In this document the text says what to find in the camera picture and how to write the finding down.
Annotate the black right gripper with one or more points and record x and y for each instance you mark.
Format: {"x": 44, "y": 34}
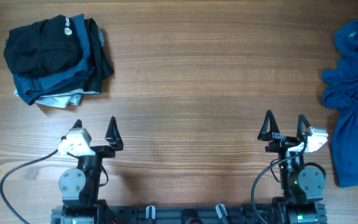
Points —
{"x": 286, "y": 144}

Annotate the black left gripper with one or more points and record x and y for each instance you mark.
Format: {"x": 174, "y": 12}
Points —
{"x": 115, "y": 143}

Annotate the blue polo shirt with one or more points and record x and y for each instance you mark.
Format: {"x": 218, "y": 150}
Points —
{"x": 342, "y": 94}

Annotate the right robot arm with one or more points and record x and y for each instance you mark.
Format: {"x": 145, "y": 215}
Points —
{"x": 302, "y": 183}

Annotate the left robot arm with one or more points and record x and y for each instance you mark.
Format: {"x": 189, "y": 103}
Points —
{"x": 80, "y": 185}

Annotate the light grey folded garment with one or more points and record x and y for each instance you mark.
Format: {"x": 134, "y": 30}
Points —
{"x": 61, "y": 100}

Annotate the black bottom folded garment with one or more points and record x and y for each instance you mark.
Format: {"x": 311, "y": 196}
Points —
{"x": 103, "y": 68}

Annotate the black folded garment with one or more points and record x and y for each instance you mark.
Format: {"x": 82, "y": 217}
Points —
{"x": 103, "y": 68}
{"x": 44, "y": 47}

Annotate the navy folded garment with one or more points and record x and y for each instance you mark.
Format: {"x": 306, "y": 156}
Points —
{"x": 30, "y": 89}

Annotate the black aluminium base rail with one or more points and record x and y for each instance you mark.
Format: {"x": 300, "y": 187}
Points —
{"x": 243, "y": 214}

